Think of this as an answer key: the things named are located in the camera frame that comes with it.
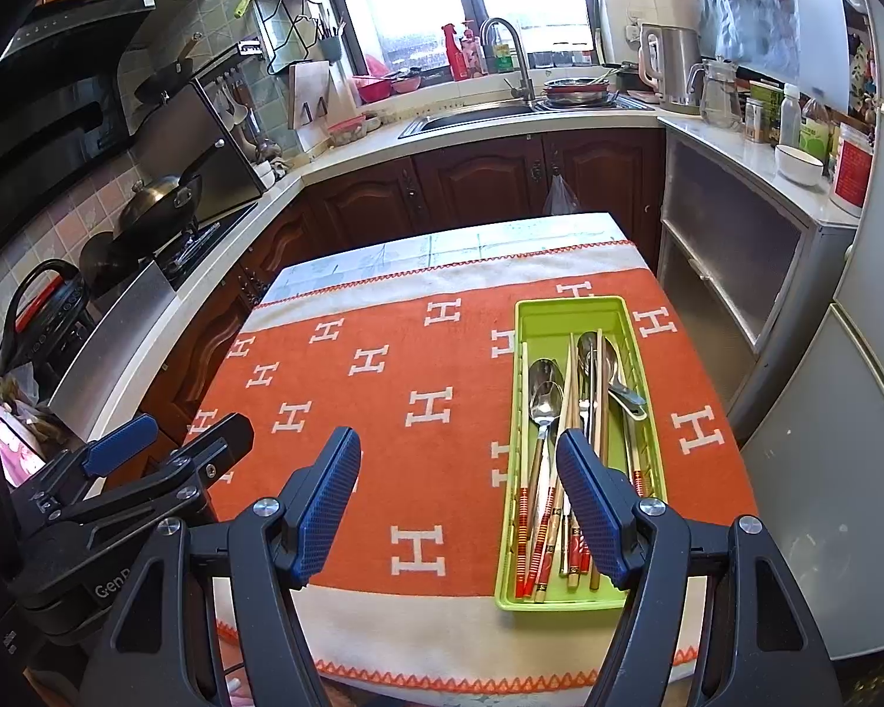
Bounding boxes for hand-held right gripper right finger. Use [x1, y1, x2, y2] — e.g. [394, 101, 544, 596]
[556, 428, 833, 707]

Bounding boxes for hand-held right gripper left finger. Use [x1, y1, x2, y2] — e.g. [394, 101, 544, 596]
[81, 425, 364, 707]

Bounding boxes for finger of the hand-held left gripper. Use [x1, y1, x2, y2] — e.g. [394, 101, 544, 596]
[80, 414, 159, 480]
[57, 412, 255, 527]

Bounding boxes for white ceramic spoon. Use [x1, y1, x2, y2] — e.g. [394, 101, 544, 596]
[605, 375, 649, 422]

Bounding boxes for large metal spoon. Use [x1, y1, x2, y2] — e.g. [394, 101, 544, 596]
[526, 358, 567, 531]

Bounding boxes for deep metal soup spoon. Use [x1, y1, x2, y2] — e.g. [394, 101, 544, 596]
[596, 339, 627, 391]

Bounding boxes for green plastic utensil tray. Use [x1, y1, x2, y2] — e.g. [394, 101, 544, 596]
[495, 296, 668, 612]

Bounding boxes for orange patterned blanket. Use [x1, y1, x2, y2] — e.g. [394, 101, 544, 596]
[184, 239, 760, 693]

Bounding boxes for stainless steel panel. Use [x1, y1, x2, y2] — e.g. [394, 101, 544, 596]
[48, 259, 178, 428]

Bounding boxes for gas stove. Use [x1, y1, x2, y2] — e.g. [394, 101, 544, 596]
[147, 202, 259, 288]

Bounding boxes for dark wok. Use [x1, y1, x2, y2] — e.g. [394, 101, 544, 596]
[118, 162, 203, 237]

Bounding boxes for grey refrigerator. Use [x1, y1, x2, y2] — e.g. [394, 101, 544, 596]
[729, 7, 884, 660]

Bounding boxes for grey frosted door cabinet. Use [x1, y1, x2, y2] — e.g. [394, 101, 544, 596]
[655, 116, 859, 421]

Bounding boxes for hanging plastic bag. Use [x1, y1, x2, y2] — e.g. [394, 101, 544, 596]
[541, 173, 582, 216]

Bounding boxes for black range hood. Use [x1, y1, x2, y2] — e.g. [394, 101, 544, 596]
[0, 0, 215, 266]

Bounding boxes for red lidded food container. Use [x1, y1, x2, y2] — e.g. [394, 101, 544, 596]
[326, 114, 370, 148]

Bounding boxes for pale cutting board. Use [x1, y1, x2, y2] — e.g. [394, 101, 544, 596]
[287, 61, 332, 131]

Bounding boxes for dark wooden base cabinets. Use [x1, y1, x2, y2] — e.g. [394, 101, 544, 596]
[140, 128, 668, 443]

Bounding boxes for black frying pan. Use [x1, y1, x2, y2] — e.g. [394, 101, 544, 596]
[133, 37, 196, 104]

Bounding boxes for white bowl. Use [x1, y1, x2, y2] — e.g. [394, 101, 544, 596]
[773, 143, 824, 187]

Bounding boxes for grey utensil holder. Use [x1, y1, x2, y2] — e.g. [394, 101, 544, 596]
[315, 18, 347, 64]

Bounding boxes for steel kitchen sink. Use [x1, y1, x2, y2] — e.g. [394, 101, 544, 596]
[398, 99, 660, 140]

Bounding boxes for stack of dishes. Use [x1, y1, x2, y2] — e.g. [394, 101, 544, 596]
[541, 75, 616, 110]

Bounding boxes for red labelled container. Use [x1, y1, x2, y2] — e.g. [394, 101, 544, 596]
[829, 121, 876, 218]

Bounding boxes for glass pitcher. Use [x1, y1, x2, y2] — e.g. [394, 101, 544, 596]
[688, 57, 744, 130]

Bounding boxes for green labelled jar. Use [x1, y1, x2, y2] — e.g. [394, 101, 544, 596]
[747, 81, 784, 144]

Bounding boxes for green labelled bottle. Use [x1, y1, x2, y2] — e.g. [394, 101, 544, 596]
[799, 99, 833, 163]

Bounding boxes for white plastic bottle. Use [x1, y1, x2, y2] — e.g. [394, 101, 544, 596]
[779, 82, 804, 148]

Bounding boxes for red spray bottle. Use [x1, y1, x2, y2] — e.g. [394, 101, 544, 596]
[442, 22, 471, 82]

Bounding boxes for steel kitchen faucet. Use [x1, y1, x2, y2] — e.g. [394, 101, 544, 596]
[480, 16, 537, 104]

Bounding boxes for steel electric kettle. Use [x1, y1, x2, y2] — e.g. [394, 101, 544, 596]
[639, 24, 702, 115]

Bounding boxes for pink bottle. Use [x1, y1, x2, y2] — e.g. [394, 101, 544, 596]
[463, 21, 486, 78]

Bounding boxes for green dish soap bottle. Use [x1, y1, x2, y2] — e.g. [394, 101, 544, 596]
[490, 22, 517, 75]

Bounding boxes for black cooker with handle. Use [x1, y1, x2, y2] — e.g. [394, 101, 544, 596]
[0, 259, 97, 384]

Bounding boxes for wire wall rack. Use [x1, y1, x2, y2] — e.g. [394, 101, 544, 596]
[250, 0, 329, 78]

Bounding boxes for wall poster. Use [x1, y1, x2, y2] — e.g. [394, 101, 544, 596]
[688, 0, 856, 115]

